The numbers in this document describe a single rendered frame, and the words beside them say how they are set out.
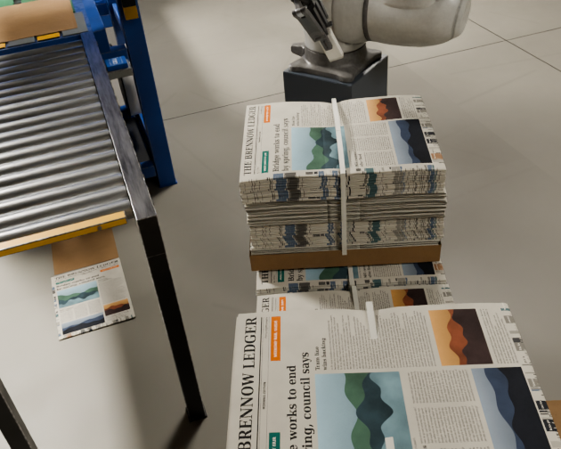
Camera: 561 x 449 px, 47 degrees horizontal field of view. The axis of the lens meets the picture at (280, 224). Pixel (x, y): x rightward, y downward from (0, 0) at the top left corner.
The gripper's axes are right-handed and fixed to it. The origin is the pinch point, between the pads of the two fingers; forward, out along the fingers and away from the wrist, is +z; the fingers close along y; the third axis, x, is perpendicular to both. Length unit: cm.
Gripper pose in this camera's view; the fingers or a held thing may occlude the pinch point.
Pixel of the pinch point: (329, 44)
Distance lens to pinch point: 134.6
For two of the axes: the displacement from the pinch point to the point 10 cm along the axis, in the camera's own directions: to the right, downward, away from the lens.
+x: -8.8, 1.9, 4.4
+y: 1.2, -8.0, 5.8
